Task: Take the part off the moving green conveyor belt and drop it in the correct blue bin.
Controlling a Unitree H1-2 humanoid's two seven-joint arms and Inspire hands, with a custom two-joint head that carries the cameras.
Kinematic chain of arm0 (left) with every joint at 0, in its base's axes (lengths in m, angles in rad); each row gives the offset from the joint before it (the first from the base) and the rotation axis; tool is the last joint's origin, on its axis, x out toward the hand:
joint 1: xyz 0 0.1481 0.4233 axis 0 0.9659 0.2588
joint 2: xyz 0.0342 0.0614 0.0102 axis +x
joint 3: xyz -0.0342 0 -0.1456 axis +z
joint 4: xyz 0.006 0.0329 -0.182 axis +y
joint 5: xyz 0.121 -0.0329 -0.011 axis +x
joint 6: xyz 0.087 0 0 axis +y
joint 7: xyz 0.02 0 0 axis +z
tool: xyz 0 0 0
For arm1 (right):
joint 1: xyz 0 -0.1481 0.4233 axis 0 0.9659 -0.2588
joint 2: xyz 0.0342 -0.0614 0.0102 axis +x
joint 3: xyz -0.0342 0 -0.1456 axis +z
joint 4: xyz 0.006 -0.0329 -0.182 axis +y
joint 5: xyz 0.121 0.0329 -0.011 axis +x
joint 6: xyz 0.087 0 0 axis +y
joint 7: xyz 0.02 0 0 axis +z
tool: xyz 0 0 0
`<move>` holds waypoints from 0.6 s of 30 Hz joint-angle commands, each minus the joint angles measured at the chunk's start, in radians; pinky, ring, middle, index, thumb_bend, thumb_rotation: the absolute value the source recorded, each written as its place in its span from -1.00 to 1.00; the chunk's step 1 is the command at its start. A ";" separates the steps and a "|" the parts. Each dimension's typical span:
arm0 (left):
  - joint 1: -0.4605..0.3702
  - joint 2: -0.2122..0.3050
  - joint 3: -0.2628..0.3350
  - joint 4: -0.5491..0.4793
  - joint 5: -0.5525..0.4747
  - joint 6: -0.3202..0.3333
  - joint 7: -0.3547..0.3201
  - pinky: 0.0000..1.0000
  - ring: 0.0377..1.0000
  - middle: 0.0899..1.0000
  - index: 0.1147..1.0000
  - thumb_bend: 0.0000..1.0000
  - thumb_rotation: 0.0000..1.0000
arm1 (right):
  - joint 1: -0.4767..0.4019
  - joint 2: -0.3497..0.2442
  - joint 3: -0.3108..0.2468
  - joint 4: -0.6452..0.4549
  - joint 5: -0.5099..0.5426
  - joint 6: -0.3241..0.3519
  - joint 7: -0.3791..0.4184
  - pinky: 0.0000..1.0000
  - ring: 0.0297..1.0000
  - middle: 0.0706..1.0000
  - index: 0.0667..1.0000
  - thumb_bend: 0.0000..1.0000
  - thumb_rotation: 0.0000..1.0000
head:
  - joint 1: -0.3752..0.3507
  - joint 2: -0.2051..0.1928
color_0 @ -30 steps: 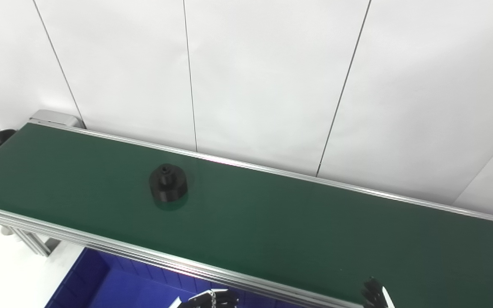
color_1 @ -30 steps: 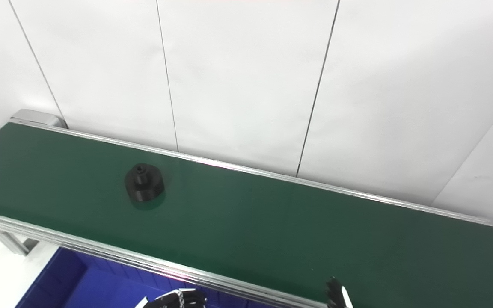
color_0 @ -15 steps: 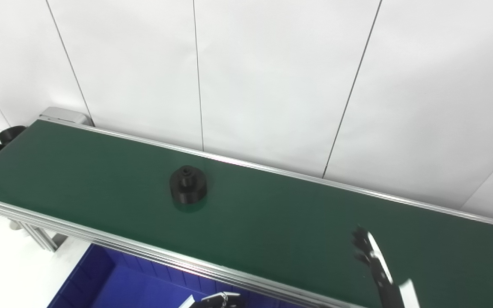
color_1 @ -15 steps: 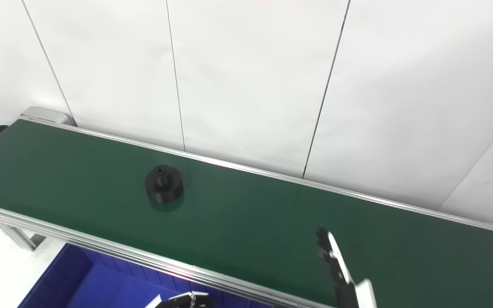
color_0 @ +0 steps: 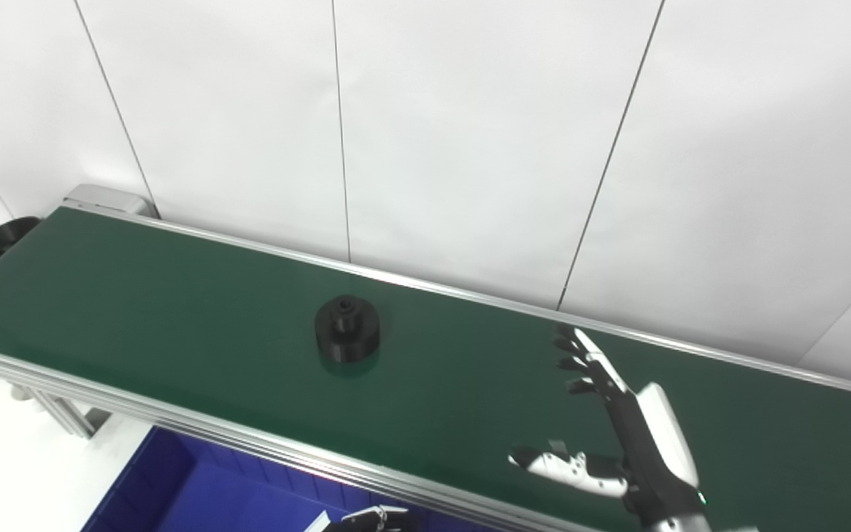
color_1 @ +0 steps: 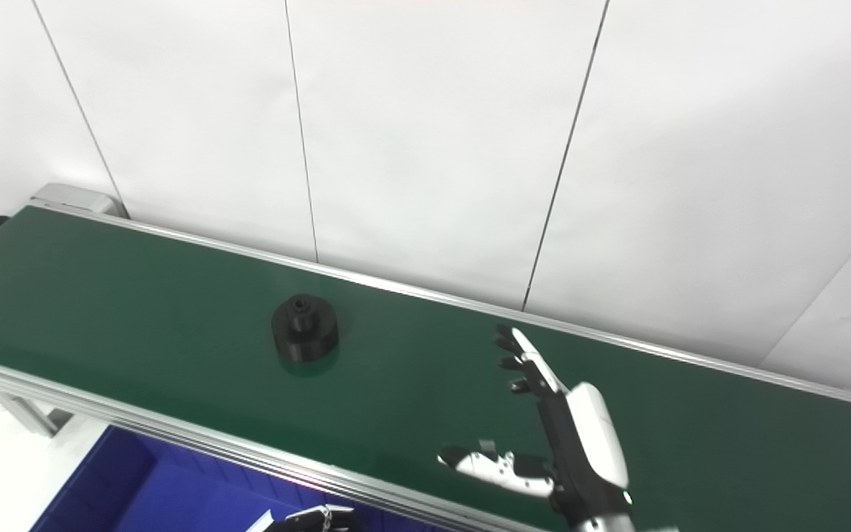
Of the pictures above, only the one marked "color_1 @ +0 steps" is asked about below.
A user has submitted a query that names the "robot right white black hand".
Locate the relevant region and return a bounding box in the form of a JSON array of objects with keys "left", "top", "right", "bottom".
[{"left": 437, "top": 325, "right": 635, "bottom": 528}]

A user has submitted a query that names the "green conveyor belt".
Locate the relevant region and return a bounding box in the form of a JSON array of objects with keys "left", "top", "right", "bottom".
[{"left": 0, "top": 183, "right": 851, "bottom": 532}]

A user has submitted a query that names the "aluminium conveyor support leg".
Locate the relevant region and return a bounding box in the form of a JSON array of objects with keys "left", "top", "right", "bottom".
[{"left": 0, "top": 383, "right": 73, "bottom": 439}]

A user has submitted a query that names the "robot left white black hand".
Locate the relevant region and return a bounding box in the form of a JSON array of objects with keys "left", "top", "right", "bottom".
[{"left": 247, "top": 505, "right": 369, "bottom": 532}]

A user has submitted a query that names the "blue plastic bin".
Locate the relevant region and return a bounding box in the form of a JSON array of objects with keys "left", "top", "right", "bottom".
[{"left": 30, "top": 425, "right": 437, "bottom": 532}]

